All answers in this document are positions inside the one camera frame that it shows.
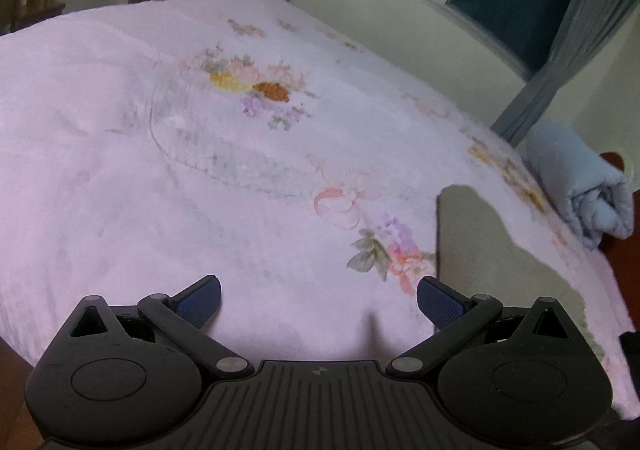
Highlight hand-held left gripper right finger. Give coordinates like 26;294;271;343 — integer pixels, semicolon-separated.
386;275;577;378

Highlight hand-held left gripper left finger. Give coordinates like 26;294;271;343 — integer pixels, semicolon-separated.
69;274;254;378

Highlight grey-green pants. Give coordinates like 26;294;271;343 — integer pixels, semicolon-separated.
436;183;609;367

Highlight pink floral blanket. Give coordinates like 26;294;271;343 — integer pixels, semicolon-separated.
0;0;640;422

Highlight rolled light blue quilt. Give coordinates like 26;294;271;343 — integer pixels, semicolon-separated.
524;118;636;252

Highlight wooden headboard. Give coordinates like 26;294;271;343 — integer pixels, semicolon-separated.
598;151;640;333

